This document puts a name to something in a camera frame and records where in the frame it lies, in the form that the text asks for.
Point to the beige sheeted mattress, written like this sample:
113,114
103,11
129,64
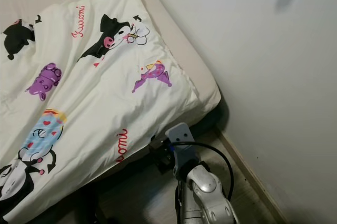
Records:
195,71

